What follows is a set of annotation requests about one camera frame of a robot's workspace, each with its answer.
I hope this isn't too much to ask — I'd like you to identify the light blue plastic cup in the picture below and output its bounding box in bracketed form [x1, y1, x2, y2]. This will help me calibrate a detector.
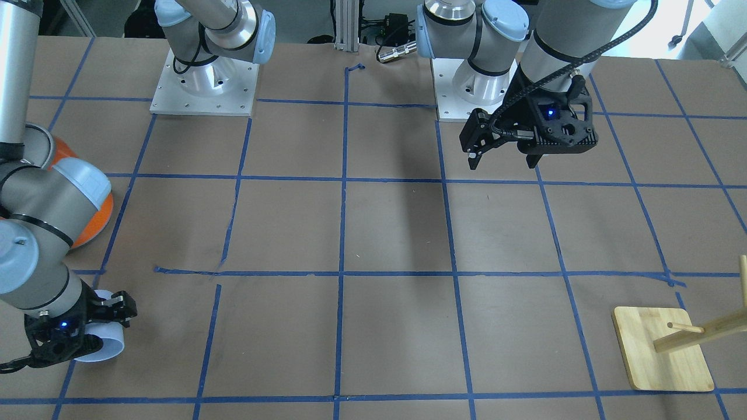
[74, 321, 125, 363]

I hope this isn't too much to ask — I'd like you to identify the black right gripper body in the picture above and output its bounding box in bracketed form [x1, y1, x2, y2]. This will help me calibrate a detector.
[25, 292, 138, 365]

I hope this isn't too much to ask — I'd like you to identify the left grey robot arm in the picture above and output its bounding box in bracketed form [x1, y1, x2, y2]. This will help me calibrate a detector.
[414, 1, 633, 170]

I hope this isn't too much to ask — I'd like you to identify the wooden mug stand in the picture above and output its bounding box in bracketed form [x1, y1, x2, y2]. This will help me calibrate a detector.
[612, 255, 747, 391]

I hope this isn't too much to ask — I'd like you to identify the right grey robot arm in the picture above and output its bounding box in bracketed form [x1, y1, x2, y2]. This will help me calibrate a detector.
[2, 1, 277, 374]

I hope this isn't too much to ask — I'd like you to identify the aluminium frame post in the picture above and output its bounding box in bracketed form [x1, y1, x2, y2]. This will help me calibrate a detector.
[333, 0, 361, 55]

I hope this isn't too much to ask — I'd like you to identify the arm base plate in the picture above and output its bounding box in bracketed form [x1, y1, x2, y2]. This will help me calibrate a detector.
[431, 58, 518, 123]
[149, 51, 261, 117]

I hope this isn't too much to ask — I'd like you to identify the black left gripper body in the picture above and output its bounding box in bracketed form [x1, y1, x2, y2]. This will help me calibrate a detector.
[459, 87, 561, 159]

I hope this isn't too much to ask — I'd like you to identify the orange can with grey lid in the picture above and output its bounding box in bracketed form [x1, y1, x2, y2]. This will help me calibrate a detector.
[43, 135, 114, 249]

